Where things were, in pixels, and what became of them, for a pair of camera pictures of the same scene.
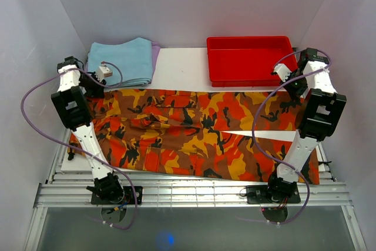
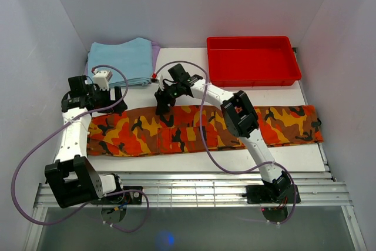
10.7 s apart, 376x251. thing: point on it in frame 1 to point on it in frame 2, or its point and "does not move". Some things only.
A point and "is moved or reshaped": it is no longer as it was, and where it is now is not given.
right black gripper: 295,93 to 163,101
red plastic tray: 247,61 does not move
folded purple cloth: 155,48 does not move
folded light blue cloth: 134,56 does not move
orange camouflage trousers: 183,133 is moved or reshaped
